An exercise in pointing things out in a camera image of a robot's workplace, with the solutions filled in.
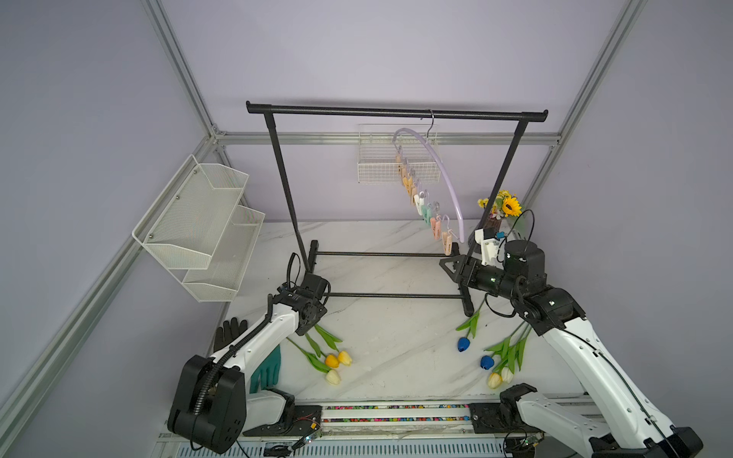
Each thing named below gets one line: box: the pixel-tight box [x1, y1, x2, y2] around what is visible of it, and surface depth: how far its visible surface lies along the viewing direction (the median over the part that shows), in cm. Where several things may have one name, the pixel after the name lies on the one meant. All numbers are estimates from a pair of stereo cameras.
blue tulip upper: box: [456, 299, 486, 353], surface depth 92 cm
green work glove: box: [250, 344, 282, 395], surface depth 81 cm
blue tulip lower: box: [480, 320, 525, 371], surface depth 86 cm
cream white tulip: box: [286, 336, 341, 386], surface depth 83 cm
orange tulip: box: [305, 333, 340, 369], surface depth 84 cm
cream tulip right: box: [501, 326, 533, 385], surface depth 81 cm
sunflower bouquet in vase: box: [477, 189, 523, 233], surface depth 92 cm
